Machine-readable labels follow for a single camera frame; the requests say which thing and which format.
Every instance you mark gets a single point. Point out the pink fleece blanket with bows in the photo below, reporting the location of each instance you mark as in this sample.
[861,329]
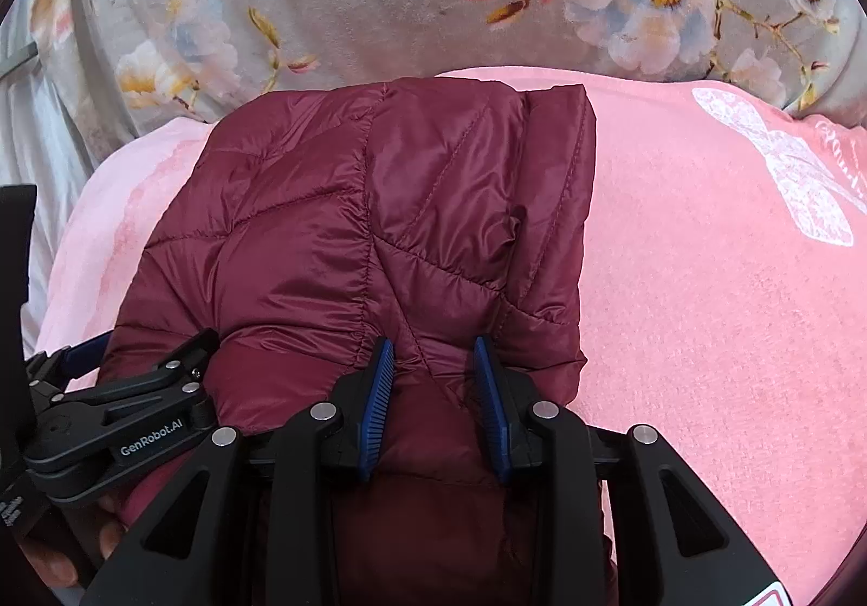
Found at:
[722,293]

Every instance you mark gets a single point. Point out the person's left hand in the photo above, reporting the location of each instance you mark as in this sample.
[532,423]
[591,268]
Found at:
[64,547]

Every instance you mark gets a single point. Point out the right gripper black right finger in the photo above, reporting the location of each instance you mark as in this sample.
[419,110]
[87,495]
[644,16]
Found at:
[613,517]

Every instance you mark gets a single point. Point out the grey floral bed sheet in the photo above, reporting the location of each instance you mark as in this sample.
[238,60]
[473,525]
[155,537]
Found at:
[121,67]

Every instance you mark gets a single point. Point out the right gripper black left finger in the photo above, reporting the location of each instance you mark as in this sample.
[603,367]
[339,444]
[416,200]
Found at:
[253,519]

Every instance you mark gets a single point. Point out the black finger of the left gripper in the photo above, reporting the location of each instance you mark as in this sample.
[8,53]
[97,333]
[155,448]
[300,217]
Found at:
[60,368]
[177,375]

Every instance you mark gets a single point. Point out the maroon quilted puffer jacket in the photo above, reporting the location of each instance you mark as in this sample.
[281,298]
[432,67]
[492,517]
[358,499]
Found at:
[426,211]

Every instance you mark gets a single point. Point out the white satin curtain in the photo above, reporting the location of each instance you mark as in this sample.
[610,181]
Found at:
[39,147]

